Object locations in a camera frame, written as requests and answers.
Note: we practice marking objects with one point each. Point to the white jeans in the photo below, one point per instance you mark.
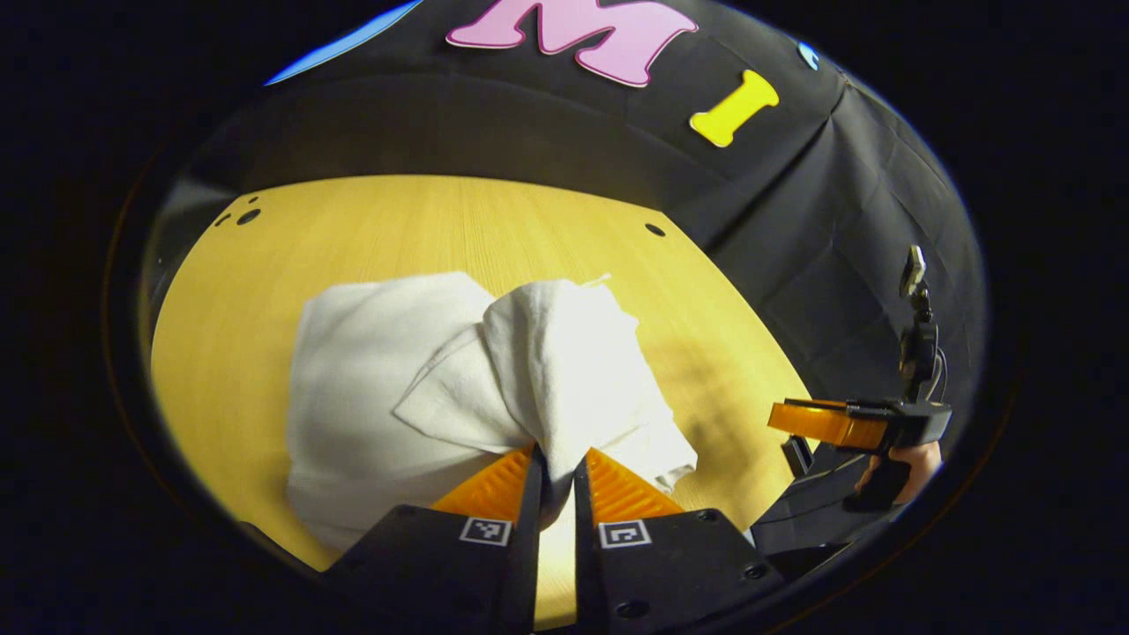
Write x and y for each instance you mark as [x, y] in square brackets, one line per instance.
[370, 370]

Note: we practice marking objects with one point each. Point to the black backdrop cloth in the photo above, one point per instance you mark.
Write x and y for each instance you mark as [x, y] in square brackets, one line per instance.
[794, 247]

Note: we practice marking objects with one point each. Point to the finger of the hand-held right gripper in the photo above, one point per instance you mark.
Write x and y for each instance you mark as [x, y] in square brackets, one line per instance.
[825, 423]

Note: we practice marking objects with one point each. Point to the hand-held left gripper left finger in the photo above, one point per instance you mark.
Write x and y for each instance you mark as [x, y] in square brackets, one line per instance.
[527, 547]

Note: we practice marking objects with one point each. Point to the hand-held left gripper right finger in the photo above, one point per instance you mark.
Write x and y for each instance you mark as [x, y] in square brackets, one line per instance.
[586, 564]

